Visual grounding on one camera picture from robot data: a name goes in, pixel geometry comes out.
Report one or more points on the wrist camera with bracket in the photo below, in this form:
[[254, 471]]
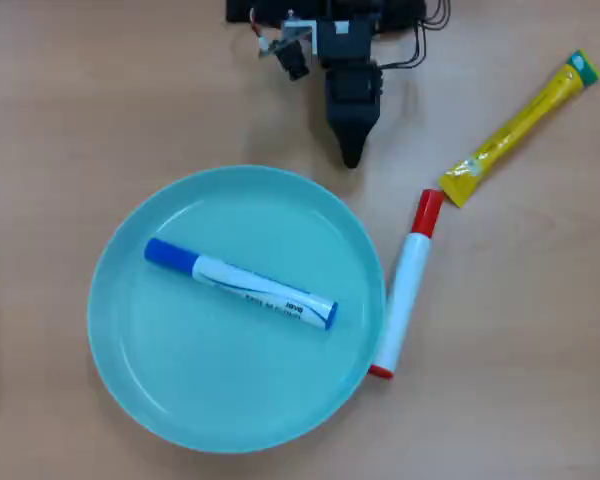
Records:
[[292, 60]]

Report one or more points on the blue capped white marker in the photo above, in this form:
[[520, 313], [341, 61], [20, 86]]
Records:
[[240, 282]]

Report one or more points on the red capped white marker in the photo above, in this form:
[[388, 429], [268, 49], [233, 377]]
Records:
[[405, 300]]

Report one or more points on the yellow sachet stick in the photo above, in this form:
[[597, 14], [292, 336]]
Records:
[[525, 120]]

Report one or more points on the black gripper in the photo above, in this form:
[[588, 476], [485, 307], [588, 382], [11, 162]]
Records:
[[355, 92]]

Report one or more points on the green plastic bowl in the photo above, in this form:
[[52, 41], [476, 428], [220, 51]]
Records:
[[230, 390]]

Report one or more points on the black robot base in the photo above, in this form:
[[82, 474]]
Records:
[[250, 10]]

